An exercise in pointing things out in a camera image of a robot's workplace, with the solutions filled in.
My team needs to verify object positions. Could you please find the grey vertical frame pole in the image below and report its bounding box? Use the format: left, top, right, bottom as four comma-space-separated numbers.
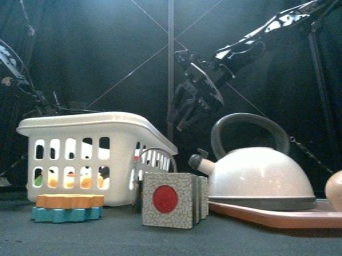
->
165, 0, 176, 143

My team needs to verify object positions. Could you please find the beige toy egg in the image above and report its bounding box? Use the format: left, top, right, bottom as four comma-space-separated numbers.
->
323, 170, 342, 212

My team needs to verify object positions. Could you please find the orange and teal flower toy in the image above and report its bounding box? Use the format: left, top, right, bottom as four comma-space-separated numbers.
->
30, 194, 105, 224

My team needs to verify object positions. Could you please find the white toy kettle grey handle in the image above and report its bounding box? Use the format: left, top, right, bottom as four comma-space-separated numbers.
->
187, 112, 318, 212

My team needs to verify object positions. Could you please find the pink rectangular tray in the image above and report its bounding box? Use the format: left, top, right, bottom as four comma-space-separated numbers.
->
207, 198, 342, 230

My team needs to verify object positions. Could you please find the grey block with red dot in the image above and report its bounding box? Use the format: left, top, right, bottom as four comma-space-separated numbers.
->
140, 171, 209, 230

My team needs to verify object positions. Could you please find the white plastic slotted basket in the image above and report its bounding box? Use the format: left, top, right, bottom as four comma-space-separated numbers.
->
14, 111, 179, 208

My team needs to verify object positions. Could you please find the yellow toy food piece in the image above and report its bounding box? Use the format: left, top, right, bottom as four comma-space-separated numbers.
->
46, 174, 111, 190

